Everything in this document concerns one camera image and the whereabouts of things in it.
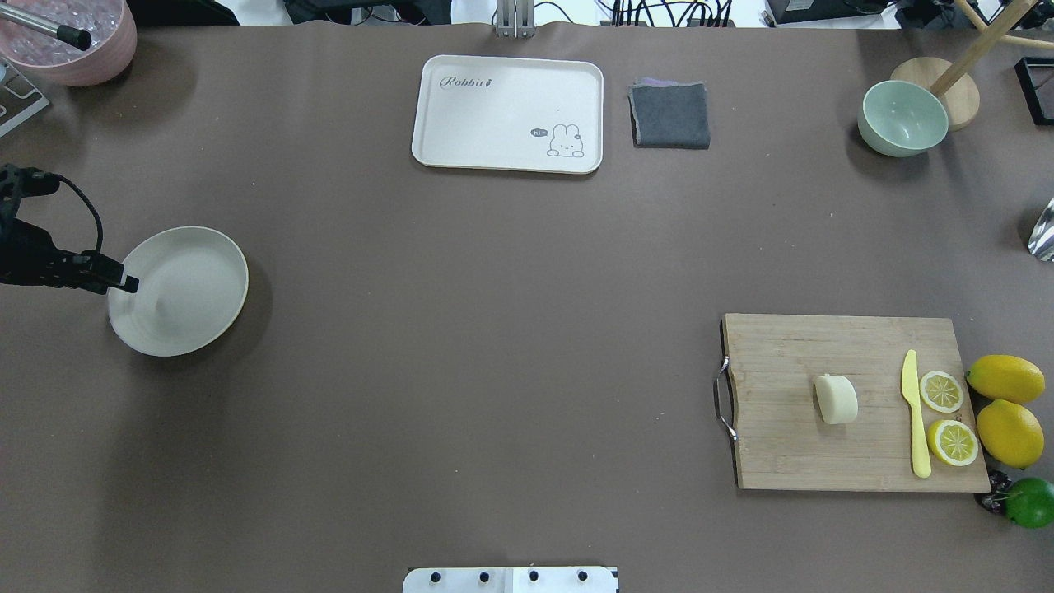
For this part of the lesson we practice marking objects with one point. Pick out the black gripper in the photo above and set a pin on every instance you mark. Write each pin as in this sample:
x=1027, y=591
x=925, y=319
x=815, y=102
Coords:
x=31, y=262

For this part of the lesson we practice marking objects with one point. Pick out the white steamed bun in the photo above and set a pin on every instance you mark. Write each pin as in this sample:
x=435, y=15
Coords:
x=837, y=399

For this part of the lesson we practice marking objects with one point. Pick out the white rabbit tray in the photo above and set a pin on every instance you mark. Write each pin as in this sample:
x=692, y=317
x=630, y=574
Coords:
x=510, y=114

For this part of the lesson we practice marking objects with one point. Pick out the white plate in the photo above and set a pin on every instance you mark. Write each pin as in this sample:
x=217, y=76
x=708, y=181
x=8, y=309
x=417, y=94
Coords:
x=193, y=282

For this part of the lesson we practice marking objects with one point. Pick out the metal rod black tip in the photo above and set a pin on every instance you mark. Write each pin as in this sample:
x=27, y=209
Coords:
x=77, y=38

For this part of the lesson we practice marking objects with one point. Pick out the pink bowl with ice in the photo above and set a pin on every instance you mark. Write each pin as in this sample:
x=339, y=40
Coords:
x=113, y=33

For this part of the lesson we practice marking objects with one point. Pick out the grey folded cloth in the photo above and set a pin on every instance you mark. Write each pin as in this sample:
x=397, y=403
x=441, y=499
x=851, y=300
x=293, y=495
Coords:
x=669, y=114

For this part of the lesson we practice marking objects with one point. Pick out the bamboo cutting board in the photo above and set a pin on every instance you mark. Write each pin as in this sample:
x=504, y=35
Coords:
x=816, y=403

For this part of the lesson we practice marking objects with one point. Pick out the light green bowl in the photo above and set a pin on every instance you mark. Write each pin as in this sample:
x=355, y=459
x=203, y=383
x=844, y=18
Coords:
x=901, y=119

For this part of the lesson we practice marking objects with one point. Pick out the yellow plastic knife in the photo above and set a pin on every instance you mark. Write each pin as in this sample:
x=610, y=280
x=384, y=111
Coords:
x=910, y=392

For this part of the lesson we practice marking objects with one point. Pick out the upper lemon slice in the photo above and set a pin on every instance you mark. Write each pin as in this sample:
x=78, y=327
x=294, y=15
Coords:
x=942, y=392

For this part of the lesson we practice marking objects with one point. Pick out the lemon slice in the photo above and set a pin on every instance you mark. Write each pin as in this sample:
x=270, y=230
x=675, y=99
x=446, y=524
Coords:
x=952, y=442
x=942, y=392

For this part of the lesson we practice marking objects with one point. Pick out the lower lemon slice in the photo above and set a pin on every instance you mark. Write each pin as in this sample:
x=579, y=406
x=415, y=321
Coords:
x=952, y=442

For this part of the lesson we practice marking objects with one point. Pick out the wooden mug tree stand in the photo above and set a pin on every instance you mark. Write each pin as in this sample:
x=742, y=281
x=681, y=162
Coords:
x=951, y=83

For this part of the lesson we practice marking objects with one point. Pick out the upper whole lemon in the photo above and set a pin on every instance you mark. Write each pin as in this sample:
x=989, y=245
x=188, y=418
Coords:
x=1006, y=377

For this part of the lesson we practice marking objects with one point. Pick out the whole lemon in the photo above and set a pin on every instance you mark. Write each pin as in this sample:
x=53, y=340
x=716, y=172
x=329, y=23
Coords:
x=1006, y=377
x=1010, y=433

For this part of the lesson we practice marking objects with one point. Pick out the lower whole lemon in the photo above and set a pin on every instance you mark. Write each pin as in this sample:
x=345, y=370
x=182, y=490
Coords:
x=1010, y=433

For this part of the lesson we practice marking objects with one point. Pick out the metal scoop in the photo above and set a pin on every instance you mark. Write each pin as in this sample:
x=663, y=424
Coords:
x=1040, y=242

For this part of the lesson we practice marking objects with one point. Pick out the green lime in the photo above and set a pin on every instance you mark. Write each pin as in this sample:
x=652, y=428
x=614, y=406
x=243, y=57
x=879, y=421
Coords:
x=1029, y=503

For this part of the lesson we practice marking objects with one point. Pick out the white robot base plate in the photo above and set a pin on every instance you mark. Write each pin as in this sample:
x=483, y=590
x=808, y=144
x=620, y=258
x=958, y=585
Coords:
x=513, y=579

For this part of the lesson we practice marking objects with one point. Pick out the black tray frame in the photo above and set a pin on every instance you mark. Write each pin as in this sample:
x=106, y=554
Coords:
x=1035, y=77

